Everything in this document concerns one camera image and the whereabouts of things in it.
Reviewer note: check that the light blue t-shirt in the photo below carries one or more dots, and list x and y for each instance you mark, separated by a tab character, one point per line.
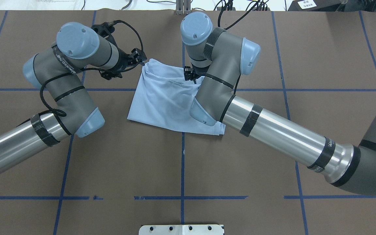
163	98

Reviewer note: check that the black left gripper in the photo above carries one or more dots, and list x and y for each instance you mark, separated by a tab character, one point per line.
123	61

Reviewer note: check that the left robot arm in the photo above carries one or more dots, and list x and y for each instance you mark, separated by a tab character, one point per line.
69	107

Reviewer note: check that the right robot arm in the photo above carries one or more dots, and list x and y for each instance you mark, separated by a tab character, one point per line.
328	87

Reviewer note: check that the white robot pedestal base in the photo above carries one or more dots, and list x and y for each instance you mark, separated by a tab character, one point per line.
193	229

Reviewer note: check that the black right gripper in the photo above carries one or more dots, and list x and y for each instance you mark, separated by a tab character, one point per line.
190	75

